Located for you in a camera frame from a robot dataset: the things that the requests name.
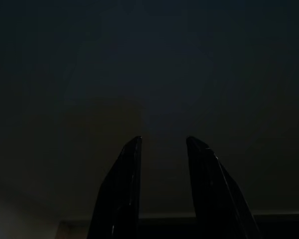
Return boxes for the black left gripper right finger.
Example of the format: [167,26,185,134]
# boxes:
[185,135,262,239]

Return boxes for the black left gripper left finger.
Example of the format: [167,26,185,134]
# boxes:
[86,135,143,239]

